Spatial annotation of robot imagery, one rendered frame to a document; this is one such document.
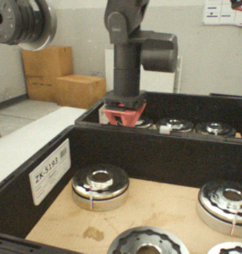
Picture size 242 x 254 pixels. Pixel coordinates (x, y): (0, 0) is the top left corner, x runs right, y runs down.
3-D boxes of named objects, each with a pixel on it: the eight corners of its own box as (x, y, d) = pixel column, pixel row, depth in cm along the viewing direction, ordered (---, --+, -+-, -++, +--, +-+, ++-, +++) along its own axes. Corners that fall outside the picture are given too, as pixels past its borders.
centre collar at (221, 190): (215, 204, 38) (216, 201, 38) (215, 186, 43) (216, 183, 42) (250, 211, 37) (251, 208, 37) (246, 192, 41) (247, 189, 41)
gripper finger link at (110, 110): (142, 134, 59) (144, 95, 55) (132, 146, 53) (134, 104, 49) (115, 130, 61) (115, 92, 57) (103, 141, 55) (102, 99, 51)
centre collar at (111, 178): (83, 185, 43) (82, 181, 43) (92, 169, 48) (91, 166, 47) (110, 188, 42) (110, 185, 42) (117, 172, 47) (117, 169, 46)
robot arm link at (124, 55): (120, 37, 53) (109, 37, 48) (151, 38, 51) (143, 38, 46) (119, 70, 56) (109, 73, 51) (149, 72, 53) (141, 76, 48)
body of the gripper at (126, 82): (146, 98, 58) (148, 65, 55) (132, 110, 49) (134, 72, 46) (121, 94, 60) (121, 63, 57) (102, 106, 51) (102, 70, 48)
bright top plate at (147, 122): (115, 127, 68) (115, 125, 68) (119, 115, 77) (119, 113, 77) (152, 130, 67) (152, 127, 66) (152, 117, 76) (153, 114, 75)
